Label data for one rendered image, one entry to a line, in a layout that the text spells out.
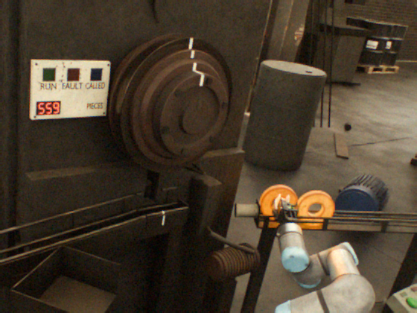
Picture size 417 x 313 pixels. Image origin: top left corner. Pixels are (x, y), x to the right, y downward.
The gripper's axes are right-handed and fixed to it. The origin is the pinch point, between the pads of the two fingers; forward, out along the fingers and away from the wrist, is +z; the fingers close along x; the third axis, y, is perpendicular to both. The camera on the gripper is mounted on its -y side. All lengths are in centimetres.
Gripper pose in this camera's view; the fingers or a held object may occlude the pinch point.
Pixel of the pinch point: (279, 199)
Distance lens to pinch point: 207.3
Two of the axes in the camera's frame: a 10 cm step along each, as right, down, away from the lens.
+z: 0.5, -6.6, 7.5
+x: -9.9, -1.3, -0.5
